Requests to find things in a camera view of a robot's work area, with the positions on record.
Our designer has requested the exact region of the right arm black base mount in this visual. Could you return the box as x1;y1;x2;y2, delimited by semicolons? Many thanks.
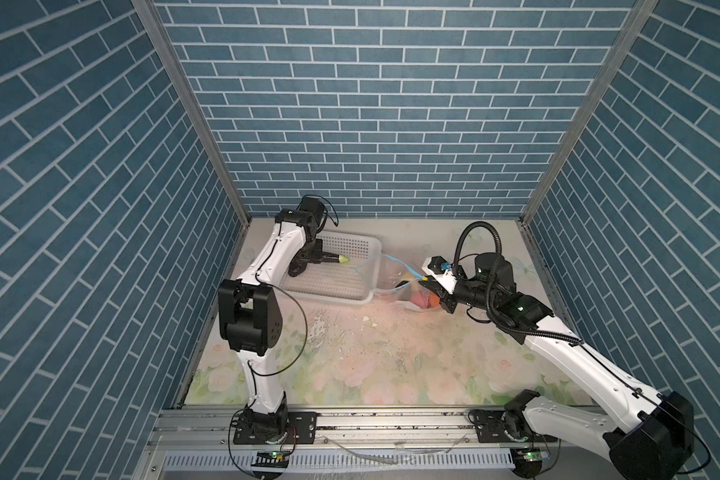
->
465;409;557;444

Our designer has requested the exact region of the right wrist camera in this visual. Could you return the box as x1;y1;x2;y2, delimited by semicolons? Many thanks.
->
419;256;457;297

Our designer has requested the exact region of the dark toy eggplant green stem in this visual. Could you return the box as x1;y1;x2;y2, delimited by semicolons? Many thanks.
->
310;252;350;264

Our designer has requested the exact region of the pink toy fruit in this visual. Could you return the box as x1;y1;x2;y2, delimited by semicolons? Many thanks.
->
409;291;430;309

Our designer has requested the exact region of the white plastic perforated basket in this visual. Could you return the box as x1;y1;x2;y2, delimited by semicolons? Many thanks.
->
280;231;381;305

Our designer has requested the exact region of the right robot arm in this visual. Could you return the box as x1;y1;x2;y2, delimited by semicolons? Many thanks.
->
420;253;695;479

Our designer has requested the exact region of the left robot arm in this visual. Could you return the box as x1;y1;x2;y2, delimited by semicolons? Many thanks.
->
217;195;330;428

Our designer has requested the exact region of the aluminium front rail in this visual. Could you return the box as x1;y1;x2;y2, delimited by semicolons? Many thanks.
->
149;406;646;451

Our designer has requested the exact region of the black corrugated cable hose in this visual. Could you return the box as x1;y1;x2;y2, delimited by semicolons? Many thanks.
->
453;220;583;346

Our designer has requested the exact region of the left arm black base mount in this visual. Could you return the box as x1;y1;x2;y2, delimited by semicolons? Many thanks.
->
231;409;318;445

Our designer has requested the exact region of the white slotted cable duct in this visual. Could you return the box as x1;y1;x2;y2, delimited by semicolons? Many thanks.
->
163;448;515;473

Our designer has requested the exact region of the orange toy tangerine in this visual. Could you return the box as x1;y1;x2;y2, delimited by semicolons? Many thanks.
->
427;292;441;309

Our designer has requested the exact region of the clear zip bag blue zipper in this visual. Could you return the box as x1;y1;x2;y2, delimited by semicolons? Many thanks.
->
352;253;441;313

